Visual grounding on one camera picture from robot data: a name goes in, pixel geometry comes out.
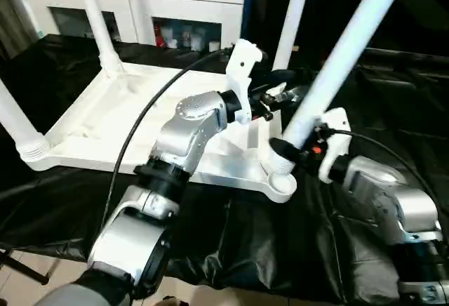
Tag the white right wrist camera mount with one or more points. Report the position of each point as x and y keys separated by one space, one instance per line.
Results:
x=336 y=120

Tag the small beige block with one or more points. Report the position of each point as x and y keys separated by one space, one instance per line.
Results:
x=295 y=48

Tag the grey curtain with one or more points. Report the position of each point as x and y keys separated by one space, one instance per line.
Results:
x=14 y=14

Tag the black plastic mat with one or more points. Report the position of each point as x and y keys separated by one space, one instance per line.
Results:
x=245 y=243

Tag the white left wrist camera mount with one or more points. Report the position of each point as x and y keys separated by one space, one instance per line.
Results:
x=242 y=60

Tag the white plastic table leg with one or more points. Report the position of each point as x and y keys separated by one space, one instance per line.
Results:
x=96 y=21
x=14 y=116
x=336 y=57
x=291 y=21

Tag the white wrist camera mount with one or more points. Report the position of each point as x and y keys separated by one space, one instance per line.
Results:
x=336 y=120
x=242 y=60

